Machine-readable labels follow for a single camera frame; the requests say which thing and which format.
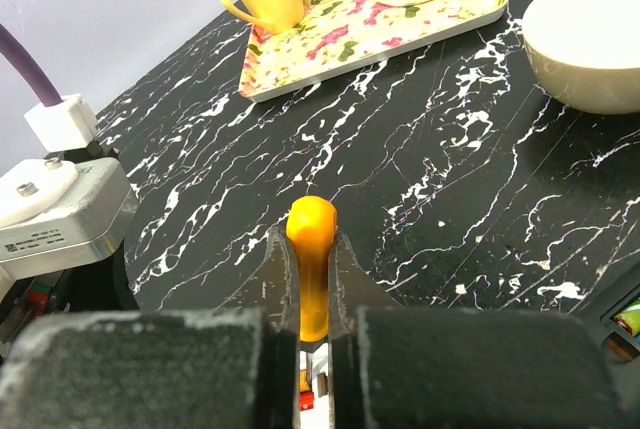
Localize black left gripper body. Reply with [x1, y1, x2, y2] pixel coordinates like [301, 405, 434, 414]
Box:
[1, 268, 135, 358]

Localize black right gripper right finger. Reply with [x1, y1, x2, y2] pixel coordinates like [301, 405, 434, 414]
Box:
[328, 235, 630, 428]

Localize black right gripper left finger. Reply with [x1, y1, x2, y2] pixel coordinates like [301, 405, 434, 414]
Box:
[1, 226, 300, 428]

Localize black remote control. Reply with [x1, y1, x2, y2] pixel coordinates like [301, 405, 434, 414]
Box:
[577, 264, 639, 406]

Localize green blue batteries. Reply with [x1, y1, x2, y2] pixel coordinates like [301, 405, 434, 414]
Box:
[613, 298, 640, 337]

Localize floral rectangular tray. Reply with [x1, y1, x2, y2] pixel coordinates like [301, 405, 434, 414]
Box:
[238, 0, 509, 103]

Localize beige round bowl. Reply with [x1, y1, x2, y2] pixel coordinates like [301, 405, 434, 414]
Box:
[521, 0, 639, 115]

